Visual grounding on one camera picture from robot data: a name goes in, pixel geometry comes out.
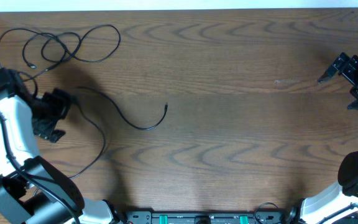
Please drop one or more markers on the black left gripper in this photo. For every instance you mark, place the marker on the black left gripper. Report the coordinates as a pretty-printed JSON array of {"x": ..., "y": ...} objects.
[{"x": 61, "y": 102}]

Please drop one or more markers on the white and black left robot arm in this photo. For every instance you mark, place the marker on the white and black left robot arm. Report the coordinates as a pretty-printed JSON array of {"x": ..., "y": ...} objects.
[{"x": 31, "y": 189}]

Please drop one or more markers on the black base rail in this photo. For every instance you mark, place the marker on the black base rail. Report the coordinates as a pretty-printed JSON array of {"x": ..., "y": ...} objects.
[{"x": 133, "y": 215}]

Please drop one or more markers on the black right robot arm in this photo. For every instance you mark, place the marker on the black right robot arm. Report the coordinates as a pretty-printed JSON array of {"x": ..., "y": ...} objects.
[{"x": 339, "y": 200}]

